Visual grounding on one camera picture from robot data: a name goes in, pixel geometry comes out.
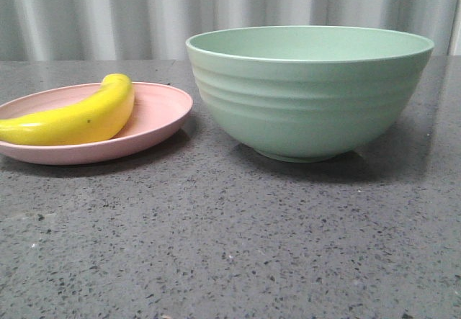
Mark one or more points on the yellow banana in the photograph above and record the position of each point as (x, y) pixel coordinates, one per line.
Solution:
(96, 118)

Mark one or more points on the white pleated curtain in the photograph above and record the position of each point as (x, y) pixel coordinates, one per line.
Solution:
(157, 29)

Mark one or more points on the pink plate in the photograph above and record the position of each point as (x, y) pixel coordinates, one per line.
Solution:
(159, 112)

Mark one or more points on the green ribbed bowl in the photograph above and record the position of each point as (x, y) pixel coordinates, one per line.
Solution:
(306, 93)

